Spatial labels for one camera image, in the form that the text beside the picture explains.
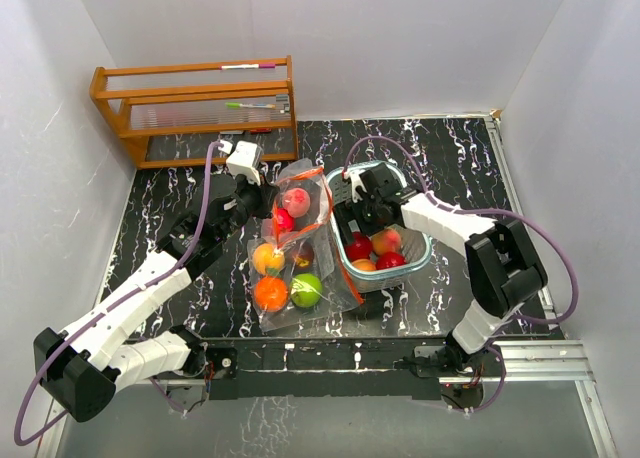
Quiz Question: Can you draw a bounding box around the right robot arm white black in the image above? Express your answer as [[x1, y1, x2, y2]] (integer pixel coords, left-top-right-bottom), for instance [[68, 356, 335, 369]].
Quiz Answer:
[[333, 162, 548, 375]]

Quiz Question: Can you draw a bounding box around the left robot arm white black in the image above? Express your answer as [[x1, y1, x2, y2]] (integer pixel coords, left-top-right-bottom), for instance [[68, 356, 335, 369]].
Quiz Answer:
[[33, 174, 279, 422]]

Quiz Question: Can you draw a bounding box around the green marker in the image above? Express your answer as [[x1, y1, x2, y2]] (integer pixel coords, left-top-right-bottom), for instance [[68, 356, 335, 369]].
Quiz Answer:
[[225, 102, 277, 110]]

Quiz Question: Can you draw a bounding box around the bright red apple toy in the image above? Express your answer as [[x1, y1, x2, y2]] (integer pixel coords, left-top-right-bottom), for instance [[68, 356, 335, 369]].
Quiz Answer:
[[273, 207, 295, 234]]

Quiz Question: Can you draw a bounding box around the green apple toy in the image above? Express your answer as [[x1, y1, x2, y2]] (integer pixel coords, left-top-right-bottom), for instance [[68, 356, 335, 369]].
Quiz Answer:
[[290, 273, 323, 308]]

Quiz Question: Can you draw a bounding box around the small orange peach toy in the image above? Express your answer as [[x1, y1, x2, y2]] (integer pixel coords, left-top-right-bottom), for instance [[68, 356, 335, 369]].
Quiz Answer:
[[352, 259, 377, 272]]

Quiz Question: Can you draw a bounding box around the clear zip bag orange zipper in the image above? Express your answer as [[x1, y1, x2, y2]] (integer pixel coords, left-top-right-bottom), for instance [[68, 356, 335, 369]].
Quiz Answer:
[[247, 227, 363, 333]]

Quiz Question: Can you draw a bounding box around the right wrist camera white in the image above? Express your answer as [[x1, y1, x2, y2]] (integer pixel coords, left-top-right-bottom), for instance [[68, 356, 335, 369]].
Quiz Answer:
[[343, 170, 368, 203]]

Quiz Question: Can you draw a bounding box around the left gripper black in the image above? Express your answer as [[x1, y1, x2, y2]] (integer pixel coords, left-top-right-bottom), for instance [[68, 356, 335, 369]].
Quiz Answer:
[[217, 168, 278, 242]]

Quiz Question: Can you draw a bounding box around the pink peach toy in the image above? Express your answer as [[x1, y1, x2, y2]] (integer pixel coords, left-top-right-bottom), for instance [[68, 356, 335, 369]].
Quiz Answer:
[[282, 187, 311, 218]]

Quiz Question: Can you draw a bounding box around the light blue plastic basket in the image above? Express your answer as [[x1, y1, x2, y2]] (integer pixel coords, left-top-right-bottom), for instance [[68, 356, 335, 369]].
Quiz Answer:
[[326, 167, 433, 294]]

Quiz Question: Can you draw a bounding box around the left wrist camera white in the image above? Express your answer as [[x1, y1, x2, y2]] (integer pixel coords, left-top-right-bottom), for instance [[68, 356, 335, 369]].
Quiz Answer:
[[219, 140, 263, 185]]

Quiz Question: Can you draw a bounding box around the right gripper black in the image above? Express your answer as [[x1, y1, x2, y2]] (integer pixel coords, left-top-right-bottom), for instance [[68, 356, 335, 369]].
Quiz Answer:
[[332, 193, 392, 247]]

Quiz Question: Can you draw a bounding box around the yellow orange peach toy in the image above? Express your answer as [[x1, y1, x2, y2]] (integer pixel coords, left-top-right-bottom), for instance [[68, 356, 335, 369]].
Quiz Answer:
[[370, 228, 402, 256]]

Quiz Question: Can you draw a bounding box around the orange persimmon toy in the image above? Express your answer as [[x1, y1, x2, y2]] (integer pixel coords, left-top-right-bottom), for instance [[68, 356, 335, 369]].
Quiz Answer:
[[254, 276, 289, 312]]

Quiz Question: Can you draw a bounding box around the wooden shelf rack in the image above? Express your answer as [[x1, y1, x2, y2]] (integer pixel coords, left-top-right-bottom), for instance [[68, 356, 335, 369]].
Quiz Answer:
[[89, 56, 299, 170]]

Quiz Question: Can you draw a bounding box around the pink white marker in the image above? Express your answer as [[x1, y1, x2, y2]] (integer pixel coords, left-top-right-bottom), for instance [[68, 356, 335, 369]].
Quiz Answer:
[[220, 63, 277, 71]]

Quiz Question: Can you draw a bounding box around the yellow lemon toy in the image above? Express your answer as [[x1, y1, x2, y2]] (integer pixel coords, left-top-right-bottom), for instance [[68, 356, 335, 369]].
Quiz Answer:
[[252, 243, 286, 276]]

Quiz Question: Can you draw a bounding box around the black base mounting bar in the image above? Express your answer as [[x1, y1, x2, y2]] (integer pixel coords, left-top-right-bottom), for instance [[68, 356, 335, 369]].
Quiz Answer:
[[149, 335, 486, 404]]

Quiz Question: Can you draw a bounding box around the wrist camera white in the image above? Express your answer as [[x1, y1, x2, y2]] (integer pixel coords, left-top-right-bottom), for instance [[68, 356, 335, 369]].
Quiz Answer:
[[219, 140, 263, 185], [343, 170, 368, 203]]

